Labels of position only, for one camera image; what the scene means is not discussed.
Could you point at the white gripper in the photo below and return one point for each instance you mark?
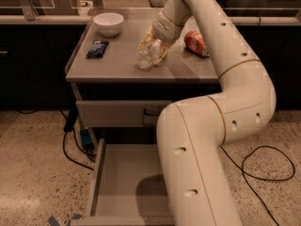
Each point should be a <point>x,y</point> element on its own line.
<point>165,27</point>

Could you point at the clear plastic water bottle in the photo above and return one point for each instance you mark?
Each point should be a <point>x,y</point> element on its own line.
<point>149,56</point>

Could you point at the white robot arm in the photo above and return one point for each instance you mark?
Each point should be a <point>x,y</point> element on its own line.
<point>190,132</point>

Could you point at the grey drawer cabinet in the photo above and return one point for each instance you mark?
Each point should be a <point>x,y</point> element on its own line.
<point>114,77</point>

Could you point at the closed upper grey drawer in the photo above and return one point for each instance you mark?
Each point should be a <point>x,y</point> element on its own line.
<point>119,113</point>

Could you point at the open lower grey drawer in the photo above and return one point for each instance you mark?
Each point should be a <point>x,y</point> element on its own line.
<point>127,188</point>

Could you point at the red soda can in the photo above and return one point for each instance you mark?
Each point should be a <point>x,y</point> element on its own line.
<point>195,42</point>

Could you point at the white ceramic bowl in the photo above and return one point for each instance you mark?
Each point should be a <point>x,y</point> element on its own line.
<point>109,24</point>

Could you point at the dark blue snack packet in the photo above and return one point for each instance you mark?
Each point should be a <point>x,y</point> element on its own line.
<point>97,49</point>

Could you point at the black power plug block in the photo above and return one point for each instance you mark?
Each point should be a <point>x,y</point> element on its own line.
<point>71,119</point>

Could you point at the blue power adapter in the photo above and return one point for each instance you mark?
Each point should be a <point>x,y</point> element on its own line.
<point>86,139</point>

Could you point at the blue floor tape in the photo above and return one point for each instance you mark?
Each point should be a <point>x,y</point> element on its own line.
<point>52,221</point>

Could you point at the black drawer handle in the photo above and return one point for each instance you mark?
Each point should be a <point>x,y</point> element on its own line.
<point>147,113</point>

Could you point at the grey metal frame post left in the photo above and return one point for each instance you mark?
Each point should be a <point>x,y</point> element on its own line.
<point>29,12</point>

